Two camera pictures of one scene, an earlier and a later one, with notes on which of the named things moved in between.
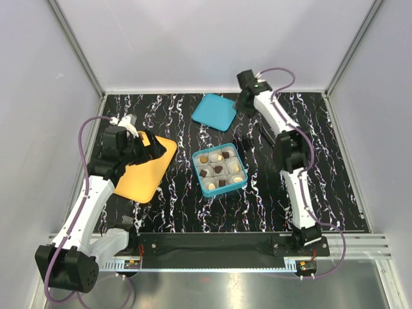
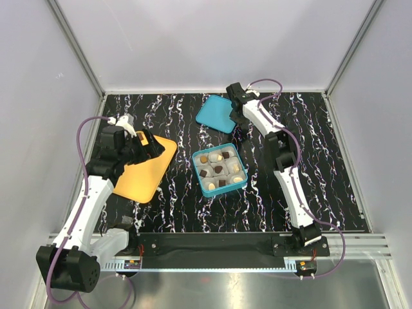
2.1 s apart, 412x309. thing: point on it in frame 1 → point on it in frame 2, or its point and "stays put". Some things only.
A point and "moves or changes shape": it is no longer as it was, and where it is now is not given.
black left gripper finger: x=152 y=149 stays put
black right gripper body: x=244 y=107 → x=235 y=115
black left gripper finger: x=158 y=148 stays put
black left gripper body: x=135 y=153 stays put
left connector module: x=132 y=264 stays put
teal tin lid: x=215 y=111 moves or changes shape
